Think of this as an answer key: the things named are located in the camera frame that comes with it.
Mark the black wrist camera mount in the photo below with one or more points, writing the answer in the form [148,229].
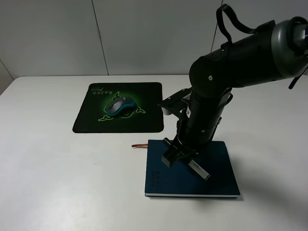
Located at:
[174,104]

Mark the dark blue notebook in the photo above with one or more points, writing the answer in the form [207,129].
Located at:
[181,181]

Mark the black green mouse pad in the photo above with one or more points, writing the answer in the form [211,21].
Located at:
[145,117]

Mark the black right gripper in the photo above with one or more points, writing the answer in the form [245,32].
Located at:
[193,135]

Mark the blue and black computer mouse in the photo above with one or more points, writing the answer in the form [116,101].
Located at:
[119,105]

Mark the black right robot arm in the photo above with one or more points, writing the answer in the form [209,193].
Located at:
[275,52]

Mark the white marker pen black cap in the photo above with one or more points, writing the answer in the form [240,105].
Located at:
[192,164]

